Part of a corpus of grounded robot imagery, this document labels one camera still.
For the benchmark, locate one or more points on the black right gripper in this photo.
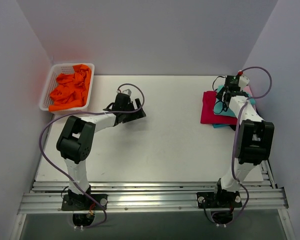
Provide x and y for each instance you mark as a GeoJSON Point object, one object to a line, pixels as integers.
{"type": "Point", "coordinates": [226, 93]}

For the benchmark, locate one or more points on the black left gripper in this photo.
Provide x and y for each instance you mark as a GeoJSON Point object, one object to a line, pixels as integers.
{"type": "Point", "coordinates": [132, 115]}

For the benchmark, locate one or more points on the teal t-shirt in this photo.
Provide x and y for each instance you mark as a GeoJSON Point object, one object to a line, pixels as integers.
{"type": "Point", "coordinates": [216, 126]}
{"type": "Point", "coordinates": [218, 107]}

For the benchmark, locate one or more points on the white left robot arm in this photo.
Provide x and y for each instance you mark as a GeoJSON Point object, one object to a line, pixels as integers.
{"type": "Point", "coordinates": [76, 139]}

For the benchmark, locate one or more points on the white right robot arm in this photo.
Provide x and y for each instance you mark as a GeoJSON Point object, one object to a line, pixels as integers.
{"type": "Point", "coordinates": [252, 140]}

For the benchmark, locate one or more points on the pink folded t-shirt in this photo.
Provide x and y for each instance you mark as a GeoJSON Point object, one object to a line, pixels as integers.
{"type": "Point", "coordinates": [247, 90]}

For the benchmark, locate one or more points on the magenta folded t-shirt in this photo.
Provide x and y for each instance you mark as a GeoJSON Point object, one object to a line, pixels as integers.
{"type": "Point", "coordinates": [207, 113]}

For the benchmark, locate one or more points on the black folded t-shirt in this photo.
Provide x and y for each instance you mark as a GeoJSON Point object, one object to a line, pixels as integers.
{"type": "Point", "coordinates": [233, 127]}

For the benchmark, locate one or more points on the teal folded t-shirt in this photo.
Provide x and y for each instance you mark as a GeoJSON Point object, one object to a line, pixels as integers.
{"type": "Point", "coordinates": [216, 126]}

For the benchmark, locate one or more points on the orange t-shirt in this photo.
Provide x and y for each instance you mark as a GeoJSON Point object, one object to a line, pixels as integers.
{"type": "Point", "coordinates": [72, 89]}

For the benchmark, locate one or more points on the white plastic basket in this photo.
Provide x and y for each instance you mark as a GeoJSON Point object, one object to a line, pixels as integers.
{"type": "Point", "coordinates": [51, 84]}

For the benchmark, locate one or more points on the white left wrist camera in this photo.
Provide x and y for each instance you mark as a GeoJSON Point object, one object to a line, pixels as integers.
{"type": "Point", "coordinates": [127, 92]}

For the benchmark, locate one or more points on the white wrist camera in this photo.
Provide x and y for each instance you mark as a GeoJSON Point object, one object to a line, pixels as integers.
{"type": "Point", "coordinates": [243, 80]}
{"type": "Point", "coordinates": [127, 92]}

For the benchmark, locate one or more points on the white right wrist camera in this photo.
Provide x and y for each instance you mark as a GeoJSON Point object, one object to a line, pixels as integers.
{"type": "Point", "coordinates": [243, 80]}

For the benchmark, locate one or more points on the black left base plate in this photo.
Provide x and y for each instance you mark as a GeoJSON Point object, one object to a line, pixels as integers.
{"type": "Point", "coordinates": [80, 202]}

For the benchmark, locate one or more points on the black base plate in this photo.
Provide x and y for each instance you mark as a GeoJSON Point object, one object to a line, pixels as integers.
{"type": "Point", "coordinates": [80, 202]}
{"type": "Point", "coordinates": [219, 200]}

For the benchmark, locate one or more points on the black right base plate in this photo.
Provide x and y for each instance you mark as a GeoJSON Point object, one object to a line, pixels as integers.
{"type": "Point", "coordinates": [219, 200]}

